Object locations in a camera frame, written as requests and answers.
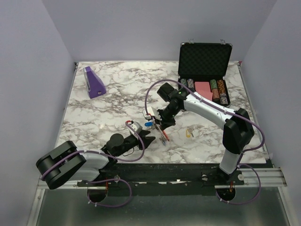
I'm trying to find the black poker chip case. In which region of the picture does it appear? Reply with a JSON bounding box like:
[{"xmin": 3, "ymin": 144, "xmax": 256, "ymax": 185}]
[{"xmin": 178, "ymin": 42, "xmax": 232, "ymax": 107}]

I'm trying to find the pink playing card deck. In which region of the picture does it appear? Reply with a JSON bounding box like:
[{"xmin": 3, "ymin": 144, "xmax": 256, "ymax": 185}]
[{"xmin": 194, "ymin": 81, "xmax": 213, "ymax": 101}]

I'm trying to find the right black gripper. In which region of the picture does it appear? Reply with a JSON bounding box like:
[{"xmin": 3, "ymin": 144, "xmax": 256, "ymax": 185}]
[{"xmin": 153, "ymin": 105, "xmax": 181, "ymax": 130}]

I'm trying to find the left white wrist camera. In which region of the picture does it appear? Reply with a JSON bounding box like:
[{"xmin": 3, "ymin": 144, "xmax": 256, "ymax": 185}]
[{"xmin": 125, "ymin": 121, "xmax": 143, "ymax": 135}]

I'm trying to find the purple wedge-shaped box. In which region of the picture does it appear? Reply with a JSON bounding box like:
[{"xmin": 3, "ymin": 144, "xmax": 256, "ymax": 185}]
[{"xmin": 83, "ymin": 66, "xmax": 106, "ymax": 99}]

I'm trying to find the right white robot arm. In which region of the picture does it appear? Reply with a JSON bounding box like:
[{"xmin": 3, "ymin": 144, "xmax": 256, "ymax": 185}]
[{"xmin": 157, "ymin": 82, "xmax": 254, "ymax": 185}]

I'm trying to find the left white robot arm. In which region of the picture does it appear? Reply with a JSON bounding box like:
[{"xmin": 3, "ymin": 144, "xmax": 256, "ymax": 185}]
[{"xmin": 36, "ymin": 129, "xmax": 156, "ymax": 190}]

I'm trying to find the yellow tagged key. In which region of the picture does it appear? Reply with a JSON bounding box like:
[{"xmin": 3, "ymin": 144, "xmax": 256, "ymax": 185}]
[{"xmin": 186, "ymin": 128, "xmax": 194, "ymax": 138}]

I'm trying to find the red keyring with keys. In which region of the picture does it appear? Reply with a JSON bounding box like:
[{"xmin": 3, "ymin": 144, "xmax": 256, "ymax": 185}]
[{"xmin": 147, "ymin": 119, "xmax": 170, "ymax": 146}]

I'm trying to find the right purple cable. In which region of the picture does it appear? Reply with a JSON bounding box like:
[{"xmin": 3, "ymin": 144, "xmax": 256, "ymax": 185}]
[{"xmin": 144, "ymin": 79, "xmax": 268, "ymax": 205}]

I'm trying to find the blue key tag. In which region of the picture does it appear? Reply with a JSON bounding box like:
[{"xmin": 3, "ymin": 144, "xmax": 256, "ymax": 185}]
[{"xmin": 144, "ymin": 121, "xmax": 153, "ymax": 127}]

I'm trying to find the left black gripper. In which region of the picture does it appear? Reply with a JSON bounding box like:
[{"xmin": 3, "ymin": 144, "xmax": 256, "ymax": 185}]
[{"xmin": 115, "ymin": 129, "xmax": 156, "ymax": 157}]

